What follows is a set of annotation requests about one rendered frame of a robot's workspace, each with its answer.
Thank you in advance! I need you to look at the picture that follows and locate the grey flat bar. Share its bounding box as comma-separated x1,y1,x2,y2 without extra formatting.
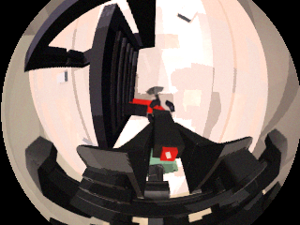
82,138,97,146

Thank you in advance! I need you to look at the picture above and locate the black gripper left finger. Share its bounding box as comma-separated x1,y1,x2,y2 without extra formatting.
76,123,153,199

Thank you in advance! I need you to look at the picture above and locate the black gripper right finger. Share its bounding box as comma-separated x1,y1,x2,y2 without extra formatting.
175,121,254,195

